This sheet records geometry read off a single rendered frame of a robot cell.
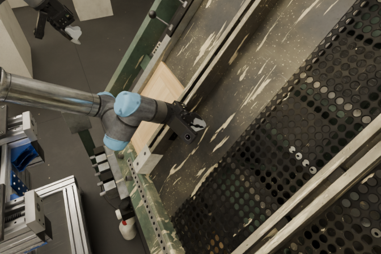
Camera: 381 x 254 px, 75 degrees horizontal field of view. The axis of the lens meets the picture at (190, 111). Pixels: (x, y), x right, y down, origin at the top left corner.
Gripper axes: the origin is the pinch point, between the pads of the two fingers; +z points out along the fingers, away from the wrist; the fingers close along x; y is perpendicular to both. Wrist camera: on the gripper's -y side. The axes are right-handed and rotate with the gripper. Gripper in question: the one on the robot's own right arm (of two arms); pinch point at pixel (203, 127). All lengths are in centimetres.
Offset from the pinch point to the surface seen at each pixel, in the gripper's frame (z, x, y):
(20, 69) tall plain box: -15, 142, 260
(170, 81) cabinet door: 0.4, 0.0, 32.2
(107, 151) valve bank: 0, 58, 44
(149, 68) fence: -1.8, 3.9, 48.5
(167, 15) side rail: 5, -21, 71
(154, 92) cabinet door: 0.6, 10.7, 37.9
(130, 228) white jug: 35, 106, 23
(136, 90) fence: -2, 18, 48
